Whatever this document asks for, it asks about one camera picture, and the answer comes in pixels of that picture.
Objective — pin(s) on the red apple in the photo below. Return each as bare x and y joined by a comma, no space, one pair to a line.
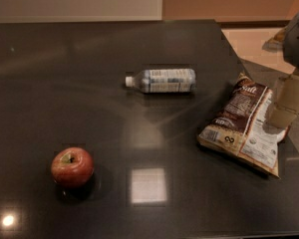
72,167

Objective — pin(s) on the clear plastic water bottle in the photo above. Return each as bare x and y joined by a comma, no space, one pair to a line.
158,81

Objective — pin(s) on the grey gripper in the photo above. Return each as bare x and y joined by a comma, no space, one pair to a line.
298,40

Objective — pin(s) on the brown chip bag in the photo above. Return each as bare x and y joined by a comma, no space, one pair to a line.
240,129

